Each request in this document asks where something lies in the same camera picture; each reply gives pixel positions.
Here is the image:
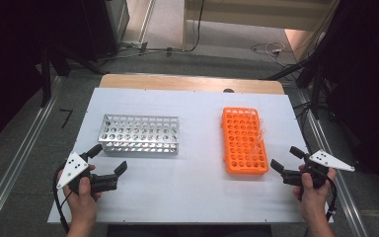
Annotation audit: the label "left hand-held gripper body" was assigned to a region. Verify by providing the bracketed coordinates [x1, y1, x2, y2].
[56, 151, 118, 195]

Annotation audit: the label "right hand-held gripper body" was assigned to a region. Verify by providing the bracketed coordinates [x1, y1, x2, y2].
[280, 149, 356, 191]

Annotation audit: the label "silver metal test tube rack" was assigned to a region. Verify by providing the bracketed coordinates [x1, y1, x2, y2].
[98, 114, 181, 156]

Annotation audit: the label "orange plastic test tube rack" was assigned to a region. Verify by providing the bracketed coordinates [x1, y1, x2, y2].
[220, 107, 270, 176]

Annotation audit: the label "person's left hand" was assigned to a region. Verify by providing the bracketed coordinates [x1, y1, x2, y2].
[58, 164, 103, 220]

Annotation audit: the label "person's right hand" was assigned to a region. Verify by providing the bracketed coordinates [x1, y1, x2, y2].
[292, 166, 338, 221]

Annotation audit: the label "black metal stand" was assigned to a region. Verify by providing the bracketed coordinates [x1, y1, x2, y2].
[38, 42, 108, 108]
[265, 48, 332, 120]

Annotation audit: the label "white table sheet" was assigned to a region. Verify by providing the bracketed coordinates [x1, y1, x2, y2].
[47, 87, 335, 225]

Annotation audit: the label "dark curtain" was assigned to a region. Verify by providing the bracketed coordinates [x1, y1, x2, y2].
[0, 0, 87, 156]
[322, 0, 379, 191]

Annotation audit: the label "person's dark clothed legs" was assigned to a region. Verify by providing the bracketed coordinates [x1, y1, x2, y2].
[107, 224, 273, 237]

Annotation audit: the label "wooden table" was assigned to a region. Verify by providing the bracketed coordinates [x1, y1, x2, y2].
[99, 73, 285, 96]

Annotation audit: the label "black cabinet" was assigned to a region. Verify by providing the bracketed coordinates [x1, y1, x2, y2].
[78, 0, 130, 63]

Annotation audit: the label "beige wooden furniture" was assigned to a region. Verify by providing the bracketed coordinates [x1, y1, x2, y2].
[182, 0, 341, 52]

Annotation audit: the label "aluminium floor rail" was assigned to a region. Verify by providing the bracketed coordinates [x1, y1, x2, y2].
[0, 75, 65, 237]
[294, 87, 371, 237]

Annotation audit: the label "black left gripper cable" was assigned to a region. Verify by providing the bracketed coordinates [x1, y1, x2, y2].
[52, 164, 72, 234]

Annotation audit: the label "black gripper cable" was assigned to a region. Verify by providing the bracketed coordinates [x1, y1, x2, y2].
[324, 176, 340, 222]
[52, 164, 72, 234]

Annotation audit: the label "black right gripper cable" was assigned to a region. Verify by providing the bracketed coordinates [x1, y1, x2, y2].
[324, 176, 340, 222]

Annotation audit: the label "white floor cable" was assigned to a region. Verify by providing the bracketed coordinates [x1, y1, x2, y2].
[250, 41, 289, 60]

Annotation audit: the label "black floor cable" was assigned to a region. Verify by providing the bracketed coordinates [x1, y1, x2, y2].
[164, 0, 206, 53]

